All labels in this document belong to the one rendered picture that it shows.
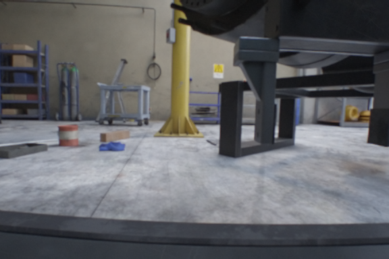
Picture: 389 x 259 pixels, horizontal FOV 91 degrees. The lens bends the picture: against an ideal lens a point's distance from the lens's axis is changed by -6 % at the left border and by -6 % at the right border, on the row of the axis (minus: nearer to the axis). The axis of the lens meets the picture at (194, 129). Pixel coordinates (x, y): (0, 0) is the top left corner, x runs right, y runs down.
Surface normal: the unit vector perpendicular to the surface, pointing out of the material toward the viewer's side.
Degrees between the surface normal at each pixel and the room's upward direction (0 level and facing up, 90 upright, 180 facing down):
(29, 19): 90
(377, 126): 90
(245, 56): 90
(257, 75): 90
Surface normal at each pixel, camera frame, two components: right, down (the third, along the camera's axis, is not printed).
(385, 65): -1.00, -0.03
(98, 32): 0.15, 0.10
